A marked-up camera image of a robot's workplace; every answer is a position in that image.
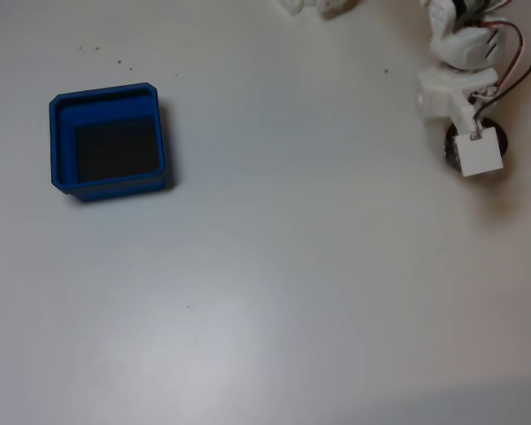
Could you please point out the black tape roll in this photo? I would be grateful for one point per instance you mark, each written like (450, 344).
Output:
(449, 148)

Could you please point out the blue square plastic box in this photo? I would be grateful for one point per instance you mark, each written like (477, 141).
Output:
(115, 189)

